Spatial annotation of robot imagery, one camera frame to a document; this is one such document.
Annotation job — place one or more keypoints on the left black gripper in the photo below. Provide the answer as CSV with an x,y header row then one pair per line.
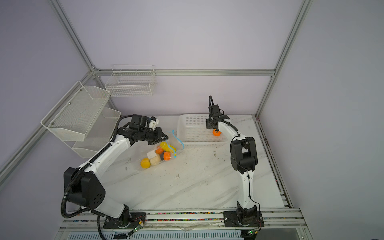
x,y
158,139

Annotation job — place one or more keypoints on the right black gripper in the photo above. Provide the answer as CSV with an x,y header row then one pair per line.
x,y
208,123

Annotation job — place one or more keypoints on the orange tangerine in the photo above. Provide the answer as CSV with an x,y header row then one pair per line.
x,y
216,133
159,150
167,156

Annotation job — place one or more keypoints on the yellow green mango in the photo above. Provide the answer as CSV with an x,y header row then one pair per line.
x,y
168,148

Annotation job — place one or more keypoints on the yellow peach fruit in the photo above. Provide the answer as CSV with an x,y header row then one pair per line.
x,y
145,163

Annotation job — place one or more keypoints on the white garlic bulb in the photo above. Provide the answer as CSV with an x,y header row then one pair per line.
x,y
155,160

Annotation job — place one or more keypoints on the clear zip top bag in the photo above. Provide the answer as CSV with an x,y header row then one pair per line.
x,y
164,151

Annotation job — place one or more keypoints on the orange tangerine top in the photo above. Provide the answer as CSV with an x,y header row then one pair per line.
x,y
167,156

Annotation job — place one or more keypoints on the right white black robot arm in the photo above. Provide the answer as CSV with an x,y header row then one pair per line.
x,y
244,159

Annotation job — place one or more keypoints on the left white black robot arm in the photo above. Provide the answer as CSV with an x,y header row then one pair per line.
x,y
83,190

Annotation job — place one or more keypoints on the white perforated plastic basket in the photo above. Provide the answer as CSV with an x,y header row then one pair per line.
x,y
193,133

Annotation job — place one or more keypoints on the white mesh two-tier shelf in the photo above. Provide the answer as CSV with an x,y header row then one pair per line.
x,y
82,119

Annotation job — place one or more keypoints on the white wire wall basket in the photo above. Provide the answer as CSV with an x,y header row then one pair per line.
x,y
132,81

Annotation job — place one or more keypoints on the aluminium front rail base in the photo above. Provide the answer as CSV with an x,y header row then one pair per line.
x,y
283,224

